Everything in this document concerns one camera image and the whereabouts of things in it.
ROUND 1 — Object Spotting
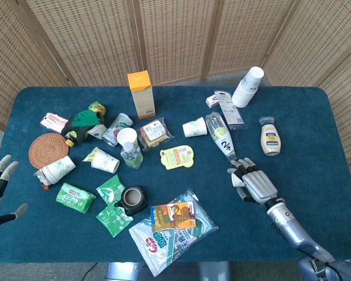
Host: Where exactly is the yellow green sachet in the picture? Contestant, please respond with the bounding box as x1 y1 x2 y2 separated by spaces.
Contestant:
82 146 101 163

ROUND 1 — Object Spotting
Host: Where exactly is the paper cup stack blue print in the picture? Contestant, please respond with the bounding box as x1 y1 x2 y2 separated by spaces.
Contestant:
231 66 265 108

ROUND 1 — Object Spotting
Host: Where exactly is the clear water bottle green label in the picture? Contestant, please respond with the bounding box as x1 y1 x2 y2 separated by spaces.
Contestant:
120 141 144 170

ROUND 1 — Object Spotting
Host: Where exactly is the mayonnaise squeeze bottle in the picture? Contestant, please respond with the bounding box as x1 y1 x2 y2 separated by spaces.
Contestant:
258 116 283 157

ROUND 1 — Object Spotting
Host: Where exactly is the small white box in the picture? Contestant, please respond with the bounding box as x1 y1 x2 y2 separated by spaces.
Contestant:
205 94 219 109

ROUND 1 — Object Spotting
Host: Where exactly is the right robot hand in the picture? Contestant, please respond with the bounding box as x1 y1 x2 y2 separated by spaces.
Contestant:
227 157 278 205

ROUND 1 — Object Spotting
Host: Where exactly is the tall orange beige carton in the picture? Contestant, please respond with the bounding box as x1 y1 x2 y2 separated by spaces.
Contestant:
127 70 157 119

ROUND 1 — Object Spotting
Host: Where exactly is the black tape roll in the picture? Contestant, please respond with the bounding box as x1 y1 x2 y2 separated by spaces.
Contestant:
113 186 149 217

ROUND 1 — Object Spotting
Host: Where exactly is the blue table cloth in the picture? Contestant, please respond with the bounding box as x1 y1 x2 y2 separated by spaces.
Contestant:
0 85 351 263

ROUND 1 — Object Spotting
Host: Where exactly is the yellow green product card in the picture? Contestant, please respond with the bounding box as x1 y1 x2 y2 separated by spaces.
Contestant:
159 145 195 171

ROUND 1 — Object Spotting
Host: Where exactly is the dark bottle yellow cap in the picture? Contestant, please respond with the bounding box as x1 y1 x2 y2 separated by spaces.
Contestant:
65 131 78 147

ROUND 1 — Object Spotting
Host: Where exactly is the green yellow round snack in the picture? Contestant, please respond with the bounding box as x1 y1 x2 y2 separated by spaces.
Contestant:
88 101 107 116

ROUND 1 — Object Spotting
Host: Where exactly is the plain white paper cup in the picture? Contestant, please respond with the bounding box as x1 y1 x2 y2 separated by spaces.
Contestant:
116 127 139 148

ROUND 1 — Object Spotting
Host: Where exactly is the round woven rattan coaster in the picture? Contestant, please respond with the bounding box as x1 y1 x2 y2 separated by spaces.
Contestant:
28 132 70 170

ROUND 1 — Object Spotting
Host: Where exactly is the clear cloth bag red logo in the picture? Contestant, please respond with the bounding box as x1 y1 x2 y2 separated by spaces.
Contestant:
128 217 179 277

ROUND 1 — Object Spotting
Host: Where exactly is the green tea sachet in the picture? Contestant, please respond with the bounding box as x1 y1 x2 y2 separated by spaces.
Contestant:
96 174 126 206
95 204 134 238

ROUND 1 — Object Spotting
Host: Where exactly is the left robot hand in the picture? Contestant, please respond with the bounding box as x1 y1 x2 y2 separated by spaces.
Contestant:
0 155 29 234

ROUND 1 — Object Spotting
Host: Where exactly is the pink white packet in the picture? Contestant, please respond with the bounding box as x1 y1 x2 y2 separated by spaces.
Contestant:
40 112 69 133

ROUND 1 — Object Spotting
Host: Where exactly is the paper cup blue flower print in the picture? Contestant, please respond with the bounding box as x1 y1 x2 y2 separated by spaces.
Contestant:
85 124 108 140

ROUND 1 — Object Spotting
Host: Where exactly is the clear cloth bag pink cloth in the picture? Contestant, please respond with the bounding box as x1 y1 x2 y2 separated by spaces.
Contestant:
163 188 219 259

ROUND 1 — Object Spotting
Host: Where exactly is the orange cookie box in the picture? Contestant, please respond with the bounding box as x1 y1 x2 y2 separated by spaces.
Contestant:
149 201 198 233

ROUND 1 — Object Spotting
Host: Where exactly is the blue blister pack card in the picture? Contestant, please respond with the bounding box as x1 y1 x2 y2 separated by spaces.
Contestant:
214 90 248 131

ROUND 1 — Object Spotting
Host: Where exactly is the black cable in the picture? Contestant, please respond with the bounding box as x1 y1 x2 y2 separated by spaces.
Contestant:
84 262 99 281

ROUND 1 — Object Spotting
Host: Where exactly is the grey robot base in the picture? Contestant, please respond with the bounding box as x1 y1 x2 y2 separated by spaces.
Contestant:
104 261 232 281

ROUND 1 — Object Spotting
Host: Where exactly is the green wet wipes pack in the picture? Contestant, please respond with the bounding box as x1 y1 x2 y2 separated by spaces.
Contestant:
56 183 97 214

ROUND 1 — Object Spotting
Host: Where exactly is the metal tin can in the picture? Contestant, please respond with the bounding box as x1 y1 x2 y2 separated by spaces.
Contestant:
102 112 134 147

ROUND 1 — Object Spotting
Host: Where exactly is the woven folding screen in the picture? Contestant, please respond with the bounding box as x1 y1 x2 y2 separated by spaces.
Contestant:
0 0 351 165

